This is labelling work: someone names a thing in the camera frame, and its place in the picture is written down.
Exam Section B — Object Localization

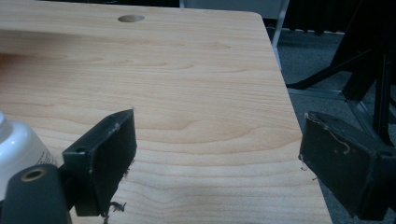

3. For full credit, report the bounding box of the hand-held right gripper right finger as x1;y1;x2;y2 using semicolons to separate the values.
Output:
298;111;396;222

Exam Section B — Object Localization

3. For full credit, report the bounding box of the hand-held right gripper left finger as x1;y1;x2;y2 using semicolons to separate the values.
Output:
62;108;138;217

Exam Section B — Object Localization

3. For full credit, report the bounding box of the white plastic bottle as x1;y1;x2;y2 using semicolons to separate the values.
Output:
0;111;58;202

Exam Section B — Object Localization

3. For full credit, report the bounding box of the white table leg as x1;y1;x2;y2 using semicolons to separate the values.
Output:
271;0;291;72

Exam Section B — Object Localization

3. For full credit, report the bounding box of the dark curtain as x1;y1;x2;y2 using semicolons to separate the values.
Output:
284;0;363;34

